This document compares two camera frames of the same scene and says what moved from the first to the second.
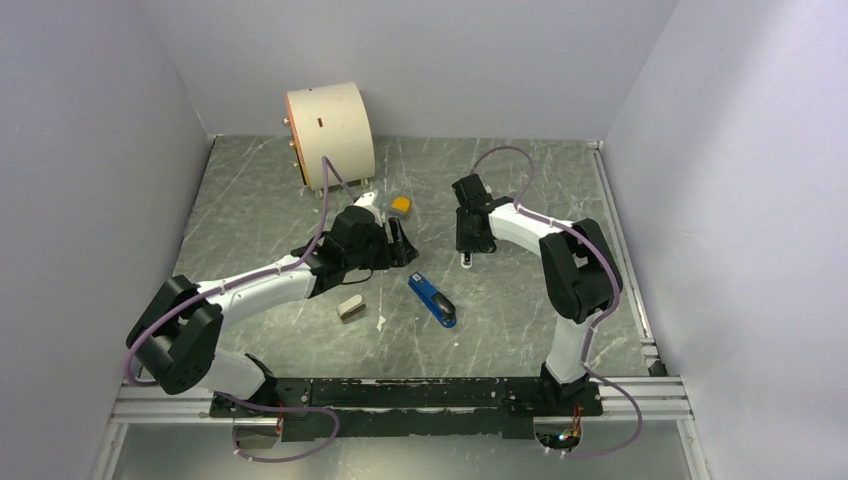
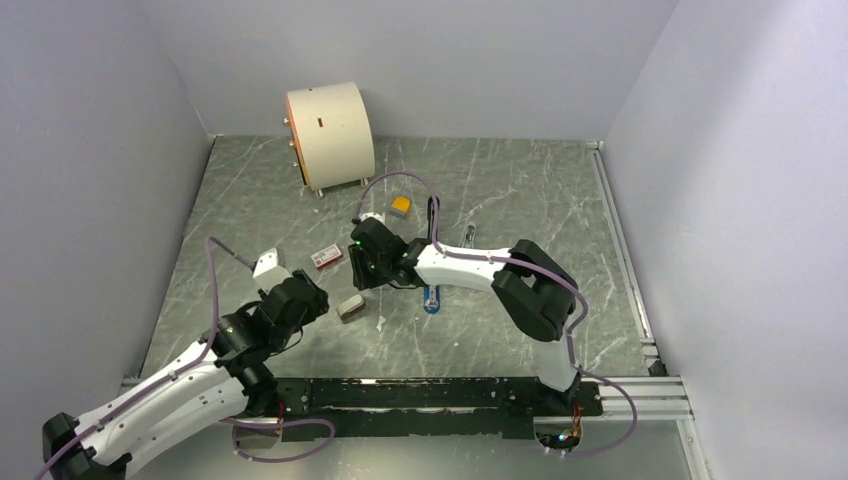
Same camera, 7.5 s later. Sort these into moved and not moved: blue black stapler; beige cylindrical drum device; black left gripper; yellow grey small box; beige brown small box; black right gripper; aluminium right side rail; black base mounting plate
Moved: blue black stapler; black left gripper; black right gripper
Not moved: aluminium right side rail; beige brown small box; beige cylindrical drum device; black base mounting plate; yellow grey small box
